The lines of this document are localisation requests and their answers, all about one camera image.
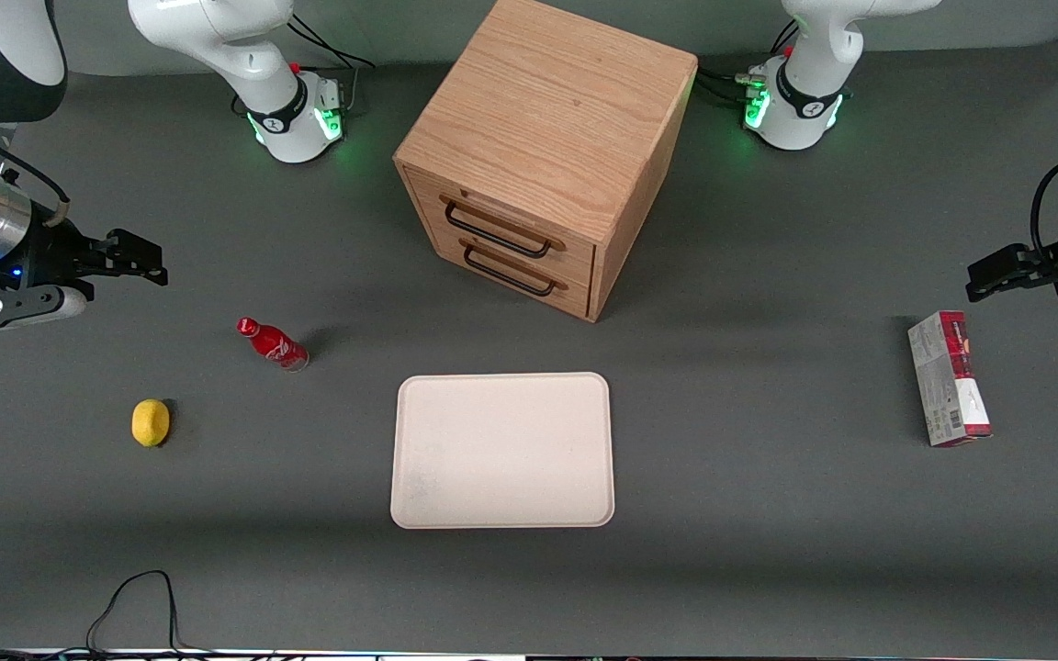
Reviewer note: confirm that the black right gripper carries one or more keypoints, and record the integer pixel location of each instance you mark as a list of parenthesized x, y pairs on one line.
[(44, 258)]

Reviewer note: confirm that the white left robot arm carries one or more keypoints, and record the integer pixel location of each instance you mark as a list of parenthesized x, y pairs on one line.
[(804, 101)]

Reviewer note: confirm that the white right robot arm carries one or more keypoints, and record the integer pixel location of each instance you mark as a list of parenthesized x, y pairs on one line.
[(217, 37)]

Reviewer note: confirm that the plain wooden drawer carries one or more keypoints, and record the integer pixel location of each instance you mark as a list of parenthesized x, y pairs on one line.
[(577, 296)]

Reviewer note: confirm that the wooden drawer cabinet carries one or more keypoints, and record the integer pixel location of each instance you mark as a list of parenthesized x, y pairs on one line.
[(547, 92)]

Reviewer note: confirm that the red and grey carton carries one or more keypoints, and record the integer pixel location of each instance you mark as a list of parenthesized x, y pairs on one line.
[(947, 386)]

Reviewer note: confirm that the red soda bottle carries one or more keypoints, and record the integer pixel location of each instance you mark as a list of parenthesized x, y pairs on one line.
[(276, 347)]

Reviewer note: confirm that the yellow lemon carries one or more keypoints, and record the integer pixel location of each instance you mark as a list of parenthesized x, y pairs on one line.
[(151, 423)]

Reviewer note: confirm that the beige plastic tray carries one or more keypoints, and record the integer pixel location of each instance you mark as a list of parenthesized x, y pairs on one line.
[(501, 450)]

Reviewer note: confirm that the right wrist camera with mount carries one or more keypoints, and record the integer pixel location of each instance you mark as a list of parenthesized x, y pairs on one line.
[(33, 310)]

